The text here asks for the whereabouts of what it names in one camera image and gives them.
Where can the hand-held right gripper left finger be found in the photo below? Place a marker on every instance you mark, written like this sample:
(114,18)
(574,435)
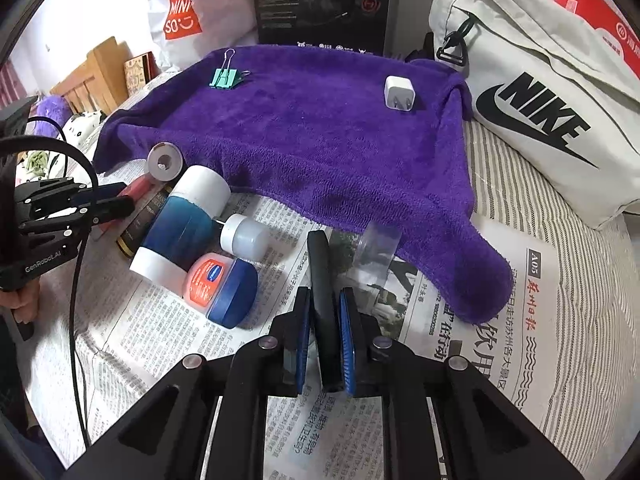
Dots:
(301,340)

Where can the person's left hand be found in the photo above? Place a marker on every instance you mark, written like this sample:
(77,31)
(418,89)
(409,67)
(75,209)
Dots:
(22,302)

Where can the clear plastic container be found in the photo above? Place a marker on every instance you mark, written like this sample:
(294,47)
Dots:
(377,245)

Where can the purple towel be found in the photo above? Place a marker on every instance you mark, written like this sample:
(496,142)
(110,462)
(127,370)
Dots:
(310,135)

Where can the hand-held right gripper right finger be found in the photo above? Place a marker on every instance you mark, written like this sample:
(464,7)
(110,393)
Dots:
(347,340)

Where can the dark slim tube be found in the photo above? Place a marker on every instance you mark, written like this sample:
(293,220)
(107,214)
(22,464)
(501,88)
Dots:
(137,225)

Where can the white canvas bag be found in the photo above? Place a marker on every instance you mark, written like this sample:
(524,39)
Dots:
(540,50)

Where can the small white bottle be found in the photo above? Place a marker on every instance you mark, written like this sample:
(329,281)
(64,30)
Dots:
(245,237)

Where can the striped bed sheet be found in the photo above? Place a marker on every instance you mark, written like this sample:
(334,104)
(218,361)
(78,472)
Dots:
(575,285)

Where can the blue bottle with white cap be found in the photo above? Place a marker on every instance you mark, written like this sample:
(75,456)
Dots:
(185,220)

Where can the purple plush pillow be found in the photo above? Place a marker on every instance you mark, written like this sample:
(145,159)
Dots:
(52,107)

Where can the wooden headboard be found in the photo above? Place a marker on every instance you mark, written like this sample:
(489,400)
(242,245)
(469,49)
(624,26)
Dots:
(100,75)

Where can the red and white bag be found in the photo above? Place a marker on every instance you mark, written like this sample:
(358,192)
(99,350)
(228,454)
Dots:
(600,15)

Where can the green and white plush toy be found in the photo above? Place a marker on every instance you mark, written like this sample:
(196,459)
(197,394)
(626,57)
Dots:
(37,160)

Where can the black cardboard box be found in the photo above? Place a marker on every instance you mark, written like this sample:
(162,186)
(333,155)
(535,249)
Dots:
(310,0)

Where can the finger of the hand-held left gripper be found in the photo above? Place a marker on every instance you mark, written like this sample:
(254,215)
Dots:
(102,192)
(116,208)

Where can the black bar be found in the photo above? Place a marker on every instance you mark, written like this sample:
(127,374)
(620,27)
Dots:
(320,280)

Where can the newspaper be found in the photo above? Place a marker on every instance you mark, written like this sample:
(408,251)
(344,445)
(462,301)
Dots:
(150,330)

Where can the blue-lidded jar with pink label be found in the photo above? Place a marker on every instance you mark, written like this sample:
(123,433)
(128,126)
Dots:
(225,290)

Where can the white charger plug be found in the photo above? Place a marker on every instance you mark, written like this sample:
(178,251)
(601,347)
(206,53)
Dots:
(397,90)

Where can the white tape roll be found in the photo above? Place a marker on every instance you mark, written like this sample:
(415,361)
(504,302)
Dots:
(175,160)

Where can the white plastic shopping bag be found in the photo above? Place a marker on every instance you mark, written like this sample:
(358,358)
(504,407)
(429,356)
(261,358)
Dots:
(215,5)

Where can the red pink tube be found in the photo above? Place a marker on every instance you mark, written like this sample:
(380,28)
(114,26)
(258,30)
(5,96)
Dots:
(137,187)

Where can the patterned small box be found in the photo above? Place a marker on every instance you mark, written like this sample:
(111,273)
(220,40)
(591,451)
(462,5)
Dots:
(136,72)

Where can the person's dark trousers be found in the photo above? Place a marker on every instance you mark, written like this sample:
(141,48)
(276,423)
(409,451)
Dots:
(15,400)

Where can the green binder clip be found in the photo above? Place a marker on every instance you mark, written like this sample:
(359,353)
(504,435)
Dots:
(222,79)

